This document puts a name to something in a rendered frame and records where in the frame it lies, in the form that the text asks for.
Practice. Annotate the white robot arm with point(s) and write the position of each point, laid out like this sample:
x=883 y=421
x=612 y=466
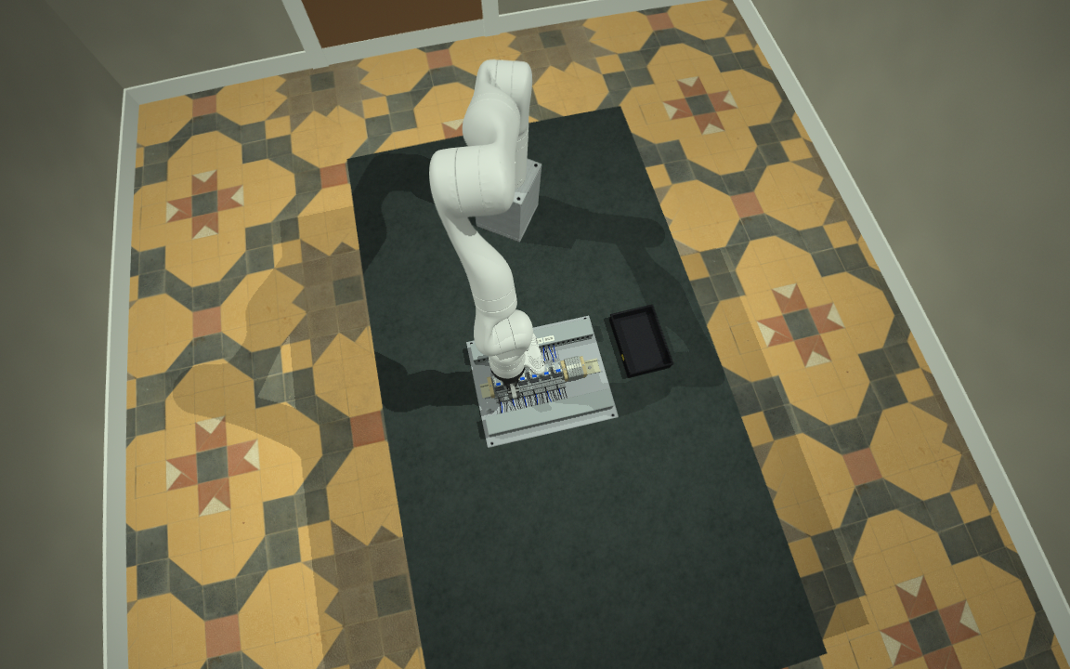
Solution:
x=480 y=180

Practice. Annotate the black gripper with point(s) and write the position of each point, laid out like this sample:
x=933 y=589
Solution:
x=511 y=384

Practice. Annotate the black rectangular tray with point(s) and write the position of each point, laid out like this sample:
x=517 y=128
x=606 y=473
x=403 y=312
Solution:
x=638 y=333

